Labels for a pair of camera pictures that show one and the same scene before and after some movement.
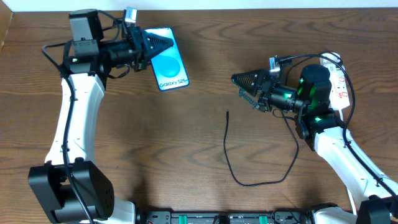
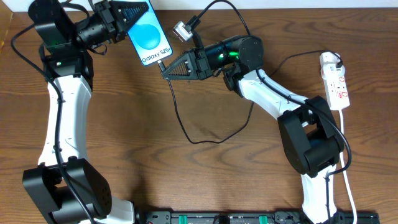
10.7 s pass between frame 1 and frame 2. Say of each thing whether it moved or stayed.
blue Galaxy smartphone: moved
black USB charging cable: moved
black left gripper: moved
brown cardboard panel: stayed
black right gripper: moved
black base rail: stayed
